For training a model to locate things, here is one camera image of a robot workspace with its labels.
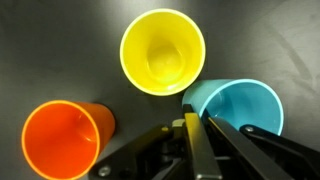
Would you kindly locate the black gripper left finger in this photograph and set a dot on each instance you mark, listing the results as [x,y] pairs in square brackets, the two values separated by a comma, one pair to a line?
[140,159]

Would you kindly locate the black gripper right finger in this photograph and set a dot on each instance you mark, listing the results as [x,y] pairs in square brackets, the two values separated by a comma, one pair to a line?
[300,162]

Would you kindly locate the orange plastic cup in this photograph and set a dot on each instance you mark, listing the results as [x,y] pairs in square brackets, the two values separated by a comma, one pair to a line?
[61,140]

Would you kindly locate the blue plastic cup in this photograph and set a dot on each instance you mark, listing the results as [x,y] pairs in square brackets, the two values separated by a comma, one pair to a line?
[238,101]

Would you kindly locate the yellow cup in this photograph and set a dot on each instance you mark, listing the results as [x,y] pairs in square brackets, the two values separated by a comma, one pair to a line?
[162,52]

